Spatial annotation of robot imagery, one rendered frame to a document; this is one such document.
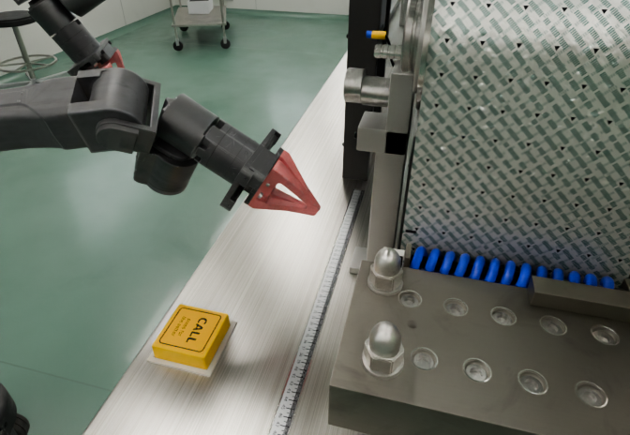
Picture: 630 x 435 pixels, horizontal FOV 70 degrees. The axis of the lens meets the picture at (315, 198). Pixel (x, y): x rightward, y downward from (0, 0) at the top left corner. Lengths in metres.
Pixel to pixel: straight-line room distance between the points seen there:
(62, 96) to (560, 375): 0.53
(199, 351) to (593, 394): 0.40
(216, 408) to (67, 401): 1.27
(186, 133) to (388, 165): 0.24
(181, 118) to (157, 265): 1.65
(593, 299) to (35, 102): 0.58
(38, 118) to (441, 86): 0.39
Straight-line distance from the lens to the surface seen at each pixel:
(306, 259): 0.70
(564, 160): 0.48
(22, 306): 2.19
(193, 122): 0.52
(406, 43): 0.46
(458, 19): 0.43
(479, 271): 0.51
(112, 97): 0.51
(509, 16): 0.44
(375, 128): 0.54
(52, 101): 0.53
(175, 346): 0.58
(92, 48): 0.94
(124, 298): 2.03
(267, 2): 6.48
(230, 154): 0.51
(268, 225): 0.77
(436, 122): 0.45
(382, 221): 0.62
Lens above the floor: 1.37
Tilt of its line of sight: 34 degrees down
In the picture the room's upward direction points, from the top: straight up
